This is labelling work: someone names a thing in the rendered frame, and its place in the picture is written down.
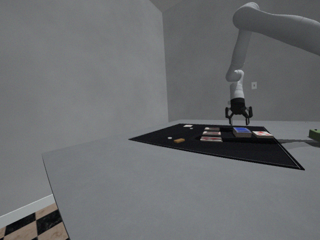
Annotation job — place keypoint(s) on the black square mat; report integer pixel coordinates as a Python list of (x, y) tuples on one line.
[(298, 166), (252, 148)]

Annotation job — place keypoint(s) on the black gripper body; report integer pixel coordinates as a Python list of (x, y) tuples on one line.
[(237, 103)]

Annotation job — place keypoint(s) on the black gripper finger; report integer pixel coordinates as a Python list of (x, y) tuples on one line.
[(249, 109), (230, 117)]

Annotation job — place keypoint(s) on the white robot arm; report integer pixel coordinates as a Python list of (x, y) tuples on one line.
[(297, 31)]

